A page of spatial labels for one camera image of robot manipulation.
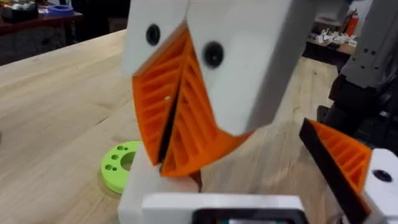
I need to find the finger of the white orange right gripper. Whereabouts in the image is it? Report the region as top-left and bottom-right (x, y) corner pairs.
(159, 0), (315, 179)
(121, 0), (190, 166)

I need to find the bare white left gripper left finger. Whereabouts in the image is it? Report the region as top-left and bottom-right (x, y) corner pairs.
(117, 142), (200, 224)

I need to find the white orange left gripper right finger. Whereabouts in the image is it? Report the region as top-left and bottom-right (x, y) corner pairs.
(298, 117), (398, 224)

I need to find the green disc with holes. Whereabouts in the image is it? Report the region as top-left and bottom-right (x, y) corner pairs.
(99, 140), (141, 195)

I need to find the desk with white clutter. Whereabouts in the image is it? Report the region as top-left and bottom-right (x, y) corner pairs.
(302, 17), (358, 67)

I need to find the red fire extinguisher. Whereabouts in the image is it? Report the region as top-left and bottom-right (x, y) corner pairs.
(344, 8), (360, 37)

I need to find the blue tape roll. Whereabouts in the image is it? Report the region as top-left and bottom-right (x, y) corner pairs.
(46, 4), (75, 17)

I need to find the dark wooden side table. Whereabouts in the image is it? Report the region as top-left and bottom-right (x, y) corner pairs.
(0, 12), (85, 67)

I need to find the heap of clutter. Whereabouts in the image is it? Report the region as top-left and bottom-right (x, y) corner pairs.
(0, 0), (40, 23)

